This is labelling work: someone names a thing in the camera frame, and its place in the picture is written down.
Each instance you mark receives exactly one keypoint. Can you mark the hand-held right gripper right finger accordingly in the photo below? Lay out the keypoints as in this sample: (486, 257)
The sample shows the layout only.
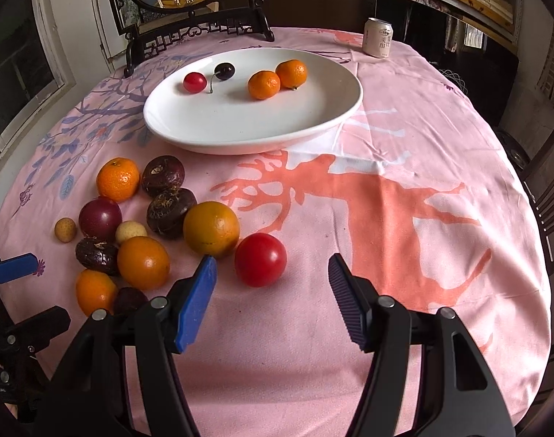
(348, 302)

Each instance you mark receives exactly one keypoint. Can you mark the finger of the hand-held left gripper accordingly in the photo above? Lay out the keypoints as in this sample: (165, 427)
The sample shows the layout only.
(35, 325)
(13, 267)

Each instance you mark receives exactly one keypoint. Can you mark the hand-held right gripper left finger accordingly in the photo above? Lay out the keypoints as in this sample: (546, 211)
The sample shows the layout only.
(196, 306)

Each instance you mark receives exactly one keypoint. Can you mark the red tomato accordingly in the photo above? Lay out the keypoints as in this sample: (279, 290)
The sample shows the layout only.
(260, 259)

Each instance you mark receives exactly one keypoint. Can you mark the white oval plate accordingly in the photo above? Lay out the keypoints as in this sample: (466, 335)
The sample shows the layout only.
(240, 118)

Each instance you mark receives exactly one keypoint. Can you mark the tan longan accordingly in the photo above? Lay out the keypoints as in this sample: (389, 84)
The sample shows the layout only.
(130, 231)
(65, 229)

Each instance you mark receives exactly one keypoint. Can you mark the wrinkled red date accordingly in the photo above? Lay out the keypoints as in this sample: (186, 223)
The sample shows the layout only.
(96, 256)
(129, 301)

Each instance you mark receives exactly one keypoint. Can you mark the glossy orange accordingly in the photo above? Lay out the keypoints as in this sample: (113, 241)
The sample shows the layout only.
(143, 262)

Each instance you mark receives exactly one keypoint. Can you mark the small oval orange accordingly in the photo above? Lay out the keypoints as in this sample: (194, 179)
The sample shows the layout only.
(95, 292)

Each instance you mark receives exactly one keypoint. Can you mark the large yellow-orange orange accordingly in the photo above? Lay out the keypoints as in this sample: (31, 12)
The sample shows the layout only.
(211, 229)

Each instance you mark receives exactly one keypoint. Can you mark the dark water chestnut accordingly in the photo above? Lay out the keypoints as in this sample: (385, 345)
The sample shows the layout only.
(163, 175)
(170, 214)

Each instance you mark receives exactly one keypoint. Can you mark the pink printed tablecloth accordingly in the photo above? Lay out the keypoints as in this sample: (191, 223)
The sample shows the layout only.
(395, 218)

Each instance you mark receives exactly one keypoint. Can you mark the purple plum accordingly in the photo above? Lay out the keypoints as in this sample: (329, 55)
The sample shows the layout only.
(100, 218)

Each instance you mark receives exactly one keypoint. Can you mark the small mandarin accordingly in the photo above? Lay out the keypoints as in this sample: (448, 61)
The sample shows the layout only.
(264, 85)
(292, 73)
(118, 179)

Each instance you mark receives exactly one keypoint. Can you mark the white framed window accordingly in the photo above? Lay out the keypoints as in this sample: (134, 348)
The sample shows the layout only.
(17, 77)

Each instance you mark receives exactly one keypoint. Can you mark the red cherry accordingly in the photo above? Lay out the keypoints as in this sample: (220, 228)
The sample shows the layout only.
(195, 82)

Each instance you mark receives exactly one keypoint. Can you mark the dark wooden chair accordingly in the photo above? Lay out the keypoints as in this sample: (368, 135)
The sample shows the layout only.
(548, 200)

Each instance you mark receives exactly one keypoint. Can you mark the dark cherry with stem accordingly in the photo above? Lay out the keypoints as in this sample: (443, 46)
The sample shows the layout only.
(225, 71)

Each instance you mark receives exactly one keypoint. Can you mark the white drink can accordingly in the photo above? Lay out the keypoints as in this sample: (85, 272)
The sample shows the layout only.
(377, 38)

